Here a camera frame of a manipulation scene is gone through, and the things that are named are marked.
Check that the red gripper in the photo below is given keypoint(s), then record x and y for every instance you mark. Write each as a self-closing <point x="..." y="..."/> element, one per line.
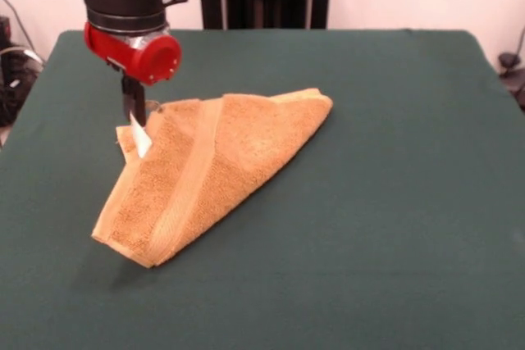
<point x="135" y="57"/>

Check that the orange terry towel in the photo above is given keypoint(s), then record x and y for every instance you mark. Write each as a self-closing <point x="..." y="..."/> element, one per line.
<point x="229" y="153"/>

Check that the black equipment pile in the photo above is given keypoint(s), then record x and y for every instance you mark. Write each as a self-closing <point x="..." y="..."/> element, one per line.
<point x="12" y="92"/>

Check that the dark green table cloth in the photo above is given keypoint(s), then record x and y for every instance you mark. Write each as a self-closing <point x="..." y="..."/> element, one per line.
<point x="369" y="223"/>

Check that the dark grey stand base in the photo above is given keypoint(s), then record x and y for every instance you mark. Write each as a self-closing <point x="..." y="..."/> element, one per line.
<point x="514" y="79"/>

